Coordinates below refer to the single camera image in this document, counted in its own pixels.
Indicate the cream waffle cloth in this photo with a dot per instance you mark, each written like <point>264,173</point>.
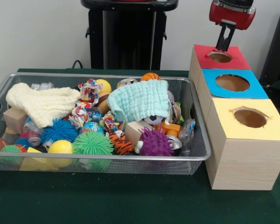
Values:
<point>44,102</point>

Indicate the orange striped tiger plush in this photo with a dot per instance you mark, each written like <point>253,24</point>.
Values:
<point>120,142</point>

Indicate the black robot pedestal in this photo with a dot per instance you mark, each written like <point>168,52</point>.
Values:
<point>130,42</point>

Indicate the light blue waffle cloth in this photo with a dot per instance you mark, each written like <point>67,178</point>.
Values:
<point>142,100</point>

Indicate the orange toy basketball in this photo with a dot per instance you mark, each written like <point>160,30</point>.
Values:
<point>151,76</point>

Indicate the black stand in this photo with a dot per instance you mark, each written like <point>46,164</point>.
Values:
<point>277,46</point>

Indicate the yellow ball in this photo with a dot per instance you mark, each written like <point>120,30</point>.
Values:
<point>60,147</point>

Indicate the wooden box with three holes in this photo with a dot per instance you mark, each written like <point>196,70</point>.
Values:
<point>242,163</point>

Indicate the purple spiky ball toy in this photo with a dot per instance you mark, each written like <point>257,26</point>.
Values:
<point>155,144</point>

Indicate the shallow mesh bin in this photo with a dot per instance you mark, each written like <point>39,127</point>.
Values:
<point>67,78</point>

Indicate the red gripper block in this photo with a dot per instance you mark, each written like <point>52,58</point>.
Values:
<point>233,16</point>

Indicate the dark green table cloth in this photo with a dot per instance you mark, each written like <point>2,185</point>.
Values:
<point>107,198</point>

